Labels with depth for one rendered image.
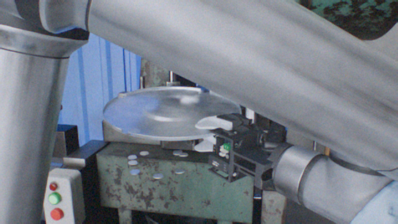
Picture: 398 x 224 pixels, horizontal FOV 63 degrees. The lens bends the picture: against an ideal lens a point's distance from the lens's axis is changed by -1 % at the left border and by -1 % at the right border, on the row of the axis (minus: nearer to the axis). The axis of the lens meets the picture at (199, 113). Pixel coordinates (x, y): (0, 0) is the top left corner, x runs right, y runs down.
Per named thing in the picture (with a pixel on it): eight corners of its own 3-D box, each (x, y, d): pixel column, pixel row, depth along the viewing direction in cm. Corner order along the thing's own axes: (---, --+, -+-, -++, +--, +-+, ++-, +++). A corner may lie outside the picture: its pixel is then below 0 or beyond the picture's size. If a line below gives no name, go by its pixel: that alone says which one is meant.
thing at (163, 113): (71, 117, 64) (71, 114, 64) (158, 83, 88) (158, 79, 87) (198, 157, 51) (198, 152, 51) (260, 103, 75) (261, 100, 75)
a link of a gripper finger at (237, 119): (216, 108, 58) (254, 123, 52) (222, 107, 59) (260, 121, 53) (214, 132, 59) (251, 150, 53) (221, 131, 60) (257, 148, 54)
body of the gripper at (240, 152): (206, 126, 51) (267, 152, 43) (243, 117, 57) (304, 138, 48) (204, 170, 54) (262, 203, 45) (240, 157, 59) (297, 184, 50)
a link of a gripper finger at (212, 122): (180, 112, 59) (214, 128, 53) (204, 107, 63) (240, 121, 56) (179, 128, 60) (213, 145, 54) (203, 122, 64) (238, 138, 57)
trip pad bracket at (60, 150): (72, 200, 84) (64, 127, 79) (39, 196, 86) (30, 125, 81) (84, 189, 89) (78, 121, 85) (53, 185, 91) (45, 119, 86)
